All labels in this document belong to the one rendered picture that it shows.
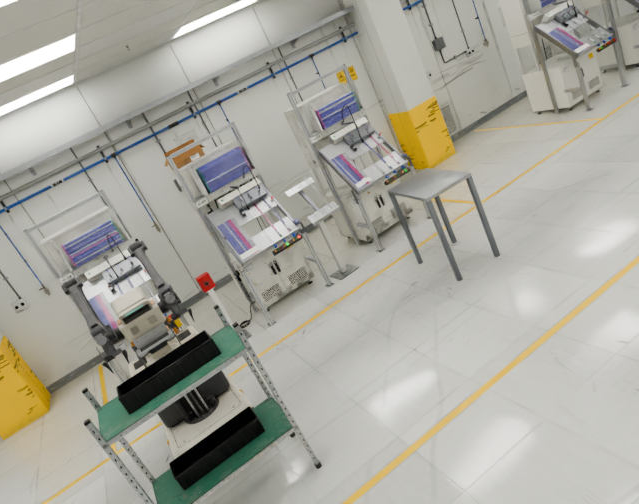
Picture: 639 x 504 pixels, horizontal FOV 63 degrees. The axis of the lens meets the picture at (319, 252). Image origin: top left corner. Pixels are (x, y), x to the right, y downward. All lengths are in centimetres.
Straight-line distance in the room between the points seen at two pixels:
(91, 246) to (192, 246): 197
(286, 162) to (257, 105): 84
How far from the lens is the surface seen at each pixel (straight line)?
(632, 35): 913
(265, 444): 330
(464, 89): 901
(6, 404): 683
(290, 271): 569
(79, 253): 538
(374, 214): 608
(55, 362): 721
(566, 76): 808
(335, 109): 600
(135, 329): 358
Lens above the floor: 220
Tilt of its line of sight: 19 degrees down
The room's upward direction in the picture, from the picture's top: 26 degrees counter-clockwise
